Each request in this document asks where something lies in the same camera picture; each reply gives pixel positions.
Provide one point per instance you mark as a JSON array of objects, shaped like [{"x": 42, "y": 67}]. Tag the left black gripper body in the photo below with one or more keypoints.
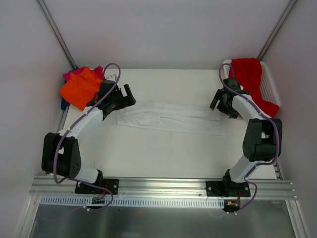
[{"x": 124, "y": 99}]

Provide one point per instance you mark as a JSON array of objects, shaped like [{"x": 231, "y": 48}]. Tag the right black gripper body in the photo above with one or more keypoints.
[{"x": 220, "y": 99}]

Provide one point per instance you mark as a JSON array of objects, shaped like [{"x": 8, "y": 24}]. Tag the white t shirt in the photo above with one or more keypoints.
[{"x": 173, "y": 118}]

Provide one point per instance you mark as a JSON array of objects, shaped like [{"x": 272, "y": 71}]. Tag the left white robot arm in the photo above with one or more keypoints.
[{"x": 61, "y": 151}]

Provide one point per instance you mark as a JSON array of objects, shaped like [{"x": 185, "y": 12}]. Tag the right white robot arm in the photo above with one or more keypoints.
[{"x": 262, "y": 141}]

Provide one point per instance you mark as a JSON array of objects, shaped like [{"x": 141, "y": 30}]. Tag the red t shirt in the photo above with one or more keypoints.
[{"x": 248, "y": 73}]

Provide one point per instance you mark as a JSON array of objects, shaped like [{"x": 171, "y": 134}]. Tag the pink t shirt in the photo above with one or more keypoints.
[{"x": 98, "y": 71}]

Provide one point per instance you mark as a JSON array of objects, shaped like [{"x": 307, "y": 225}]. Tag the orange t shirt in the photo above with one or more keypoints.
[{"x": 79, "y": 89}]

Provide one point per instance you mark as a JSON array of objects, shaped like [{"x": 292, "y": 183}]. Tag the white plastic basket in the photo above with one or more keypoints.
[{"x": 267, "y": 87}]

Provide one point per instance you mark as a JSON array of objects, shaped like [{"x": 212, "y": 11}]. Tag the blue t shirt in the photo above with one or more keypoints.
[{"x": 64, "y": 104}]

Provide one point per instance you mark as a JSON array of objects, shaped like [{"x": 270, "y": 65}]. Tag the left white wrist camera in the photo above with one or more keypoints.
[{"x": 112, "y": 77}]

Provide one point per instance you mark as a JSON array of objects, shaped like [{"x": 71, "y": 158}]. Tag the left aluminium corner post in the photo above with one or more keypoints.
[{"x": 54, "y": 28}]

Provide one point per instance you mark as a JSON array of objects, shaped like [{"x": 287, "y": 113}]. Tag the aluminium corner post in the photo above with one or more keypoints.
[
  {"x": 54, "y": 28},
  {"x": 291, "y": 4}
]

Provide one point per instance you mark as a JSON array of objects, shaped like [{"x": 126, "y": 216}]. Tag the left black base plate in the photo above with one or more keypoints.
[{"x": 111, "y": 184}]

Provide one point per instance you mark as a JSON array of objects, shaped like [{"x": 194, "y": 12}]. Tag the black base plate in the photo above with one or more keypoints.
[
  {"x": 111, "y": 184},
  {"x": 227, "y": 189}
]

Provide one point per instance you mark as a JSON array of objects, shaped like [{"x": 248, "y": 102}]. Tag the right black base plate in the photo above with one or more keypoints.
[{"x": 227, "y": 189}]

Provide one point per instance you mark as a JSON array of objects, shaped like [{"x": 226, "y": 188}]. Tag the white slotted cable duct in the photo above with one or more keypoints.
[{"x": 133, "y": 202}]

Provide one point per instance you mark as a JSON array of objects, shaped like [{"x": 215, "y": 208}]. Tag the right aluminium corner post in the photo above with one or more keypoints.
[{"x": 291, "y": 4}]

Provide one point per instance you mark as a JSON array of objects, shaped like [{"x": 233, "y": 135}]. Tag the aluminium mounting rail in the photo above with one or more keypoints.
[{"x": 266, "y": 189}]

